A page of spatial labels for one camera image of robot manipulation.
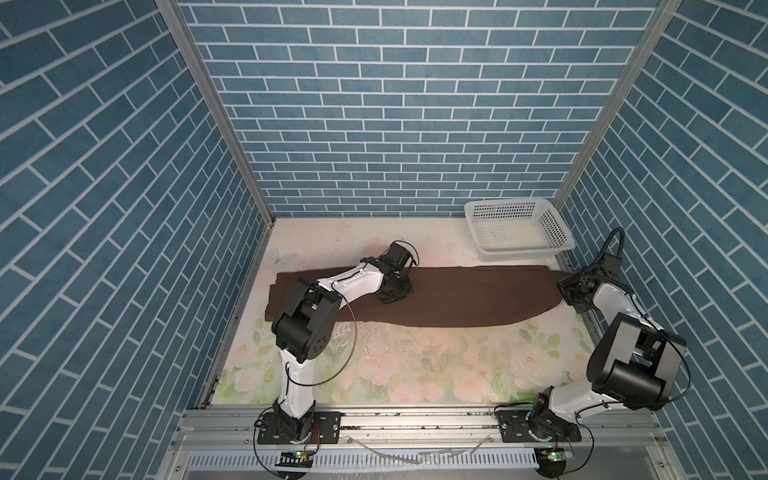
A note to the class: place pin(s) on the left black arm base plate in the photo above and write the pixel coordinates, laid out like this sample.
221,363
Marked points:
274,428

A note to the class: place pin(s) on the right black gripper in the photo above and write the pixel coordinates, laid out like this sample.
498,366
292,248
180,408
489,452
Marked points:
565,285

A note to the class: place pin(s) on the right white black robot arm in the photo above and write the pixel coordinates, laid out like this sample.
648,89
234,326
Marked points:
634,365

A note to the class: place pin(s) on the aluminium corner post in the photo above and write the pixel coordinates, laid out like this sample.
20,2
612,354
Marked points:
657,24
173,17

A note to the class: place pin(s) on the white slotted cable duct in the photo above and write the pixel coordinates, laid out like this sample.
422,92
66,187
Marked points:
361,461

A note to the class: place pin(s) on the brown trousers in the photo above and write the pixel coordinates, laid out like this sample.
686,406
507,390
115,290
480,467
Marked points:
462,297

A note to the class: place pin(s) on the left green circuit board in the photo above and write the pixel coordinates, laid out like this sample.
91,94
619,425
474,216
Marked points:
294,459

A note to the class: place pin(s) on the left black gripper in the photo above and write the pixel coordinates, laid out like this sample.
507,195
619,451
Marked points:
407,287

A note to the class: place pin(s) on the green circuit board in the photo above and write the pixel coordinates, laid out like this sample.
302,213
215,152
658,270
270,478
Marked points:
547,457
294,459

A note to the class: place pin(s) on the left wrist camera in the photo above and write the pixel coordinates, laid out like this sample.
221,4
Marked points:
398,256

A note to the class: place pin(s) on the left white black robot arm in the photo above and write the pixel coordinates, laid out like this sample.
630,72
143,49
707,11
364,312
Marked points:
304,326

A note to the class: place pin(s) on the right green circuit board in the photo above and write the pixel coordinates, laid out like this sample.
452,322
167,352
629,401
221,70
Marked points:
547,457

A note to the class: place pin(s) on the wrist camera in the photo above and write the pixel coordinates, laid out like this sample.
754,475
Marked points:
398,256
610,265

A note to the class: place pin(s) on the left aluminium corner post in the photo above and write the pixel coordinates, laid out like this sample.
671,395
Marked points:
173,17

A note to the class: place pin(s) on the aluminium front mounting rail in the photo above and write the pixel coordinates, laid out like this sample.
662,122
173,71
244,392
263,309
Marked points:
442,426

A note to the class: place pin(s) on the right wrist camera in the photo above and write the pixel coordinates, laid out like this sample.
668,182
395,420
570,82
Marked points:
610,265

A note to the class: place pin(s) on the white plastic perforated basket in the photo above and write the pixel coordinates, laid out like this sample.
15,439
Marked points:
517,228

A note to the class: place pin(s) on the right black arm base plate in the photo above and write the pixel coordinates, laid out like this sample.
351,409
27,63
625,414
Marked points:
517,426

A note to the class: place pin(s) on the right aluminium corner post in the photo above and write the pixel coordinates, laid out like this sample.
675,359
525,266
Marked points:
657,24

